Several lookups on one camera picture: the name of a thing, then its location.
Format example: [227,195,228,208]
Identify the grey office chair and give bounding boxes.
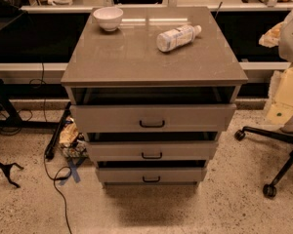
[234,116,293,199]

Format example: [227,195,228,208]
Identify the blue tape cross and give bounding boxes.
[60,157,86,185]

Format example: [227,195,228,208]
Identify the black floor cable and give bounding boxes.
[42,148,73,234]

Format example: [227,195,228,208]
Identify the white plastic bottle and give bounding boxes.
[156,25,202,53]

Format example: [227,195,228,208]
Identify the snack bags on floor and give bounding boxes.
[59,116,88,158]

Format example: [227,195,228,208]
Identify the grey top drawer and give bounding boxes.
[70,104,236,133]

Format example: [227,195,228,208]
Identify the grey drawer cabinet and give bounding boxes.
[60,5,249,190]

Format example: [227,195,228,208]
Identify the black power strip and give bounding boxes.
[44,102,71,160]

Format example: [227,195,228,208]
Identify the black table leg frame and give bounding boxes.
[0,79,60,129]

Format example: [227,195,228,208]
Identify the white ceramic bowl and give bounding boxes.
[93,7,123,31]

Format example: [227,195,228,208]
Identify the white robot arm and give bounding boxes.
[259,9,293,125]

